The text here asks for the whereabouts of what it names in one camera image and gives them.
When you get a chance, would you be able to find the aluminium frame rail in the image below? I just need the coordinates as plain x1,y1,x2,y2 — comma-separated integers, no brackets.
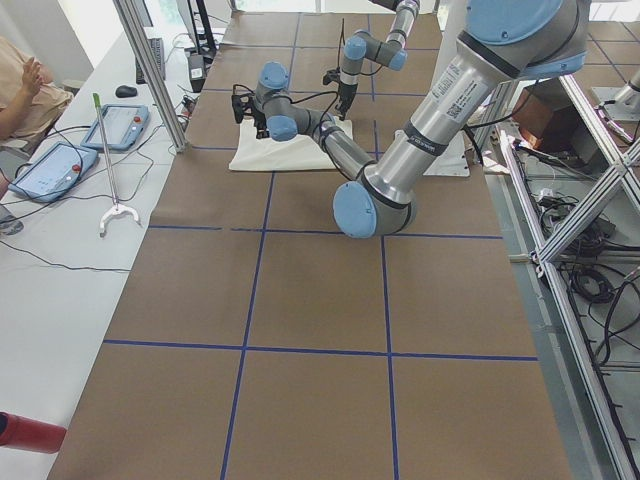
499,74,640,480

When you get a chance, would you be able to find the cream long-sleeve cat shirt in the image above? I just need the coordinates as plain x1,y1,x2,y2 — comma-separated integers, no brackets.
228,119,336,172

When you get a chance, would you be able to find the black keyboard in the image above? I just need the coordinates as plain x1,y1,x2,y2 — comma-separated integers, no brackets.
134,37,166,85

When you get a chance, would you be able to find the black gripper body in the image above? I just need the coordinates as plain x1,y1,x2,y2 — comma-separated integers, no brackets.
338,81,358,105
251,104,269,131

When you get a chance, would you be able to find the brown cardboard box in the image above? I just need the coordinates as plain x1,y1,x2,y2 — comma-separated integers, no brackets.
513,82,580,153

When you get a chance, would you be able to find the aluminium frame post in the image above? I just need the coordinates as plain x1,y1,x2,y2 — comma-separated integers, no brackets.
113,0,187,153

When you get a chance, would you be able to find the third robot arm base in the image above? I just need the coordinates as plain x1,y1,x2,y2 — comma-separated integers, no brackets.
591,71,639,121

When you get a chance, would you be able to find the seated person beige shirt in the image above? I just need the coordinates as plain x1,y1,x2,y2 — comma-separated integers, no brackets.
1,37,74,152

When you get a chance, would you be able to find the black power adapter brick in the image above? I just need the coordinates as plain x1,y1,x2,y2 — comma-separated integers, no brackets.
187,53,206,93

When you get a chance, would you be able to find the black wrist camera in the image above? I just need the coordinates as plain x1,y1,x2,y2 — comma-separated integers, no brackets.
231,93,254,124
322,68,341,86

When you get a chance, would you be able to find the black computer mouse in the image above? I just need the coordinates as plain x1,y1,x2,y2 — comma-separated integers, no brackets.
115,85,138,98

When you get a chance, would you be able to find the white reacher grabber tool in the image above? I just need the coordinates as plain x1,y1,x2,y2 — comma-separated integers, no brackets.
92,92,141,238

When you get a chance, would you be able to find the blue teach pendant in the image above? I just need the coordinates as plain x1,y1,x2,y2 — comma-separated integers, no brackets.
9,142,98,203
101,104,149,152

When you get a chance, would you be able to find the far blue teach pendant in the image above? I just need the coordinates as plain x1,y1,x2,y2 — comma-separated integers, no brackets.
101,104,149,152

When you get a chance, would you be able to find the red bottle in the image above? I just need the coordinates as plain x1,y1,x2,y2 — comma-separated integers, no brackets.
1,412,67,454

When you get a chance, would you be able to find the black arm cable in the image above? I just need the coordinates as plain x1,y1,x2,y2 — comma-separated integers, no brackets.
232,83,351,131

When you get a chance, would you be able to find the near blue teach pendant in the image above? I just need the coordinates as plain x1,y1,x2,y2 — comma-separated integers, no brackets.
9,142,98,203

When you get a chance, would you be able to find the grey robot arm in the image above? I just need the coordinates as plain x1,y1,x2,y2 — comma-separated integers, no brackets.
246,1,590,238
335,0,420,120

